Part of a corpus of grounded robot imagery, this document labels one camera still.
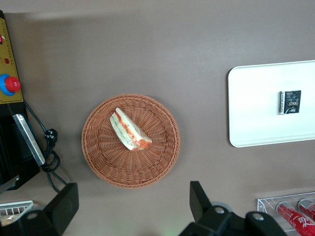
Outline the triangle sandwich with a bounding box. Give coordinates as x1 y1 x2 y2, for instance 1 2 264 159
109 107 153 151

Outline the yellow control box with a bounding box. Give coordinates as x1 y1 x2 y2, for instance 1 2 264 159
0 9 25 104

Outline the clear acrylic box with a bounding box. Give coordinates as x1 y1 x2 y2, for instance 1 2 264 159
257 191 315 232

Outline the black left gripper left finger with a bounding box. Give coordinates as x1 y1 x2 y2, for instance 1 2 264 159
0 183 79 236

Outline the round brown wicker basket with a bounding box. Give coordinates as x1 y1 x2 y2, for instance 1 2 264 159
81 93 181 189

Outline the white rectangular tray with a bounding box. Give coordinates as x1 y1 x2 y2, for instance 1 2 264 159
227 59 315 148

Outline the silver metal bar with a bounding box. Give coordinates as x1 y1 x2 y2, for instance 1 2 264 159
12 113 46 166

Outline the black power cable with plug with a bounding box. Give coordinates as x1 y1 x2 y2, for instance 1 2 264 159
24 100 67 194

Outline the red emergency stop button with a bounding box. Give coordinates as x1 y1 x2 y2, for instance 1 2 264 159
0 73 22 96

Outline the black sachet packet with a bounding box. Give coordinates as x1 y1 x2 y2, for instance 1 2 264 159
279 90 302 116

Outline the red cola can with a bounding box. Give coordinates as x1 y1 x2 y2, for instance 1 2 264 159
297 198 315 222
275 201 315 236

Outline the black machine housing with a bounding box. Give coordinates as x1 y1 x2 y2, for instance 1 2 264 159
0 103 40 192

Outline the white slotted rack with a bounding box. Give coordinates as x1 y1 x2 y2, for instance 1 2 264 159
0 200 34 217

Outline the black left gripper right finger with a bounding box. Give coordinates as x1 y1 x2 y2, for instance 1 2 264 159
179 181 288 236

